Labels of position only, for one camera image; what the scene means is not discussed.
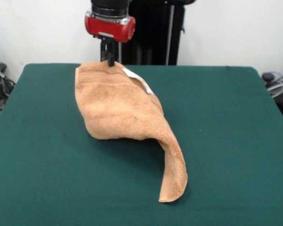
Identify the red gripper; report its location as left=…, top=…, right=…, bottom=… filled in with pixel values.
left=84, top=10, right=136, bottom=66

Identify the tan terry towel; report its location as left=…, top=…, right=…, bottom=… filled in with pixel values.
left=75, top=60, right=189, bottom=203

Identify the dark green table cloth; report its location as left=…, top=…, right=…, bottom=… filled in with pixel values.
left=0, top=63, right=283, bottom=226

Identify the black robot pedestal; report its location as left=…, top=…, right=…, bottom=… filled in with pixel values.
left=117, top=0, right=196, bottom=66

